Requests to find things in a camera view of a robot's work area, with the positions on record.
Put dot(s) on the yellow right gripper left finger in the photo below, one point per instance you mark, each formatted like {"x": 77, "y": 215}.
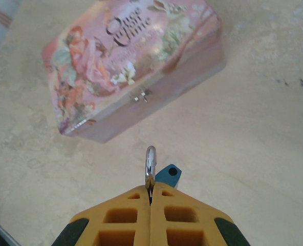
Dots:
{"x": 120, "y": 230}

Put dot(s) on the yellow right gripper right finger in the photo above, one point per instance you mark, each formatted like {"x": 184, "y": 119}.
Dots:
{"x": 182, "y": 230}

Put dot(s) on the blue padlock with silver shackle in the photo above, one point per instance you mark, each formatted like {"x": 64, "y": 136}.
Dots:
{"x": 150, "y": 164}

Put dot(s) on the pink fairy tin box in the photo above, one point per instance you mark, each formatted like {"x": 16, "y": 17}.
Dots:
{"x": 131, "y": 64}

